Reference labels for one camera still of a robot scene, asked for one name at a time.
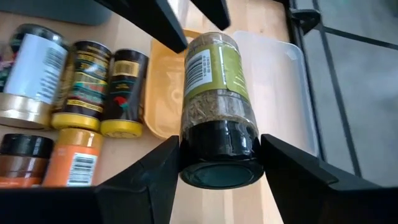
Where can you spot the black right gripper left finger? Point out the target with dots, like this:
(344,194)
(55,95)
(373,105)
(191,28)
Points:
(146,180)

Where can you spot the small yellow plastic bin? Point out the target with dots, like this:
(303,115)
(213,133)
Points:
(164,90)

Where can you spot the orange spice jar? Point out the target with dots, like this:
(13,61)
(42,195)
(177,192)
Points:
(71,155)

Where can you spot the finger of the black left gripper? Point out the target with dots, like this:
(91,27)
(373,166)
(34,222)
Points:
(149,18)
(211,9)

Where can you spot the dark teal plastic bin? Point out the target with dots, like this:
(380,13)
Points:
(62,12)

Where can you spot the brown spice jar black lid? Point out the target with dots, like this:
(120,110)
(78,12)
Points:
(25,161)

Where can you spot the black tin red pepper print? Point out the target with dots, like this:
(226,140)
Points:
(126,90)

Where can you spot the black tin colourful onion print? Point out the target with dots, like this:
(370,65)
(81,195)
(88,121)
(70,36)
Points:
(84,84)

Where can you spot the gold-lidded jar white label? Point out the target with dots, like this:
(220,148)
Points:
(34,71)

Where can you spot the purple-label spice jar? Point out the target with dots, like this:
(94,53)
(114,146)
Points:
(3,71)

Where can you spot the green-label herb jar black lid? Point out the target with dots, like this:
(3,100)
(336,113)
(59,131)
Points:
(217,109)

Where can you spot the black aluminium table frame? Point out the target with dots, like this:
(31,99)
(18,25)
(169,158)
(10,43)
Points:
(306,17)

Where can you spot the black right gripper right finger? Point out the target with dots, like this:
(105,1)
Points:
(292,183)

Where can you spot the clear plastic bin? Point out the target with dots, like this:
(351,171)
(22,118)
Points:
(273,87)

